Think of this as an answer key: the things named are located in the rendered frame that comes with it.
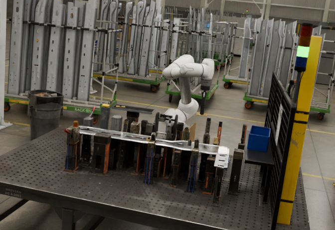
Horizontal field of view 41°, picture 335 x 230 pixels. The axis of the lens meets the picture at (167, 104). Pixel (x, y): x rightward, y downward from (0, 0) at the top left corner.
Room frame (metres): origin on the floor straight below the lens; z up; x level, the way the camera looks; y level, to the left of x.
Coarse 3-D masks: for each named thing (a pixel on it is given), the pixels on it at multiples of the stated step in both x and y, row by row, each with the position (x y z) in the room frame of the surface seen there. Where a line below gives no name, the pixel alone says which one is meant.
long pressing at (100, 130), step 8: (80, 128) 3.64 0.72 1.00; (96, 128) 3.69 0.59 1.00; (112, 136) 3.50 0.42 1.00; (120, 136) 3.53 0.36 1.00; (136, 136) 3.57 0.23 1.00; (144, 136) 3.60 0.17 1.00; (160, 144) 3.43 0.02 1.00; (168, 144) 3.45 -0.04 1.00; (176, 144) 3.47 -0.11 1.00; (184, 144) 3.49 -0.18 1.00; (192, 144) 3.52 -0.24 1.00; (200, 144) 3.54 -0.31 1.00; (208, 144) 3.56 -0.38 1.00; (200, 152) 3.36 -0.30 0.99; (208, 152) 3.36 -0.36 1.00; (216, 152) 3.37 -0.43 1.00; (224, 152) 3.39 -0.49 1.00
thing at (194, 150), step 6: (192, 150) 3.24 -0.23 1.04; (198, 150) 3.25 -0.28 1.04; (192, 156) 3.24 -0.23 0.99; (192, 162) 3.23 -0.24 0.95; (192, 168) 3.25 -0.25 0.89; (192, 174) 3.25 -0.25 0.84; (192, 180) 3.24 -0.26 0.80; (192, 186) 3.24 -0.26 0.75; (186, 192) 3.22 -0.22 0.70; (192, 192) 3.22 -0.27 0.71
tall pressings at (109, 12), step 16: (112, 0) 11.86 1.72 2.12; (144, 0) 11.66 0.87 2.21; (112, 16) 11.34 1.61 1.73; (128, 16) 11.74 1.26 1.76; (144, 16) 11.68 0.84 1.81; (112, 32) 11.46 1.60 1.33; (128, 32) 11.72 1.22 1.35; (144, 32) 11.33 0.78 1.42; (96, 48) 11.33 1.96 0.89; (112, 48) 11.43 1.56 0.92; (144, 48) 11.28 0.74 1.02; (96, 64) 11.23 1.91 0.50; (144, 64) 11.25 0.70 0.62
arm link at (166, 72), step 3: (174, 63) 3.97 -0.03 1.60; (168, 66) 3.97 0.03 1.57; (171, 66) 3.93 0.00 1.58; (174, 66) 3.93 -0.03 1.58; (177, 66) 3.94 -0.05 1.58; (165, 69) 3.96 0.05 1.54; (168, 69) 3.90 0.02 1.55; (165, 72) 3.93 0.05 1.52; (168, 72) 3.88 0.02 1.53; (165, 75) 3.93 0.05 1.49; (168, 75) 3.88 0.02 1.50; (168, 78) 3.92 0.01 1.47; (171, 78) 3.88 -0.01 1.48
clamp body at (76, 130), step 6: (72, 126) 3.47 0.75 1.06; (78, 126) 3.48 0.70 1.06; (72, 132) 3.41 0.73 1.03; (78, 132) 3.46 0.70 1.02; (72, 138) 3.39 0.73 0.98; (78, 138) 3.46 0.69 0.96; (72, 144) 3.40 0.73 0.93; (72, 150) 3.41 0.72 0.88; (66, 156) 3.40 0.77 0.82; (72, 156) 3.40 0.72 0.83; (66, 162) 3.40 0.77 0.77; (72, 162) 3.39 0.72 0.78; (66, 168) 3.40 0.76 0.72; (72, 168) 3.39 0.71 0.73; (78, 168) 3.48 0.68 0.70
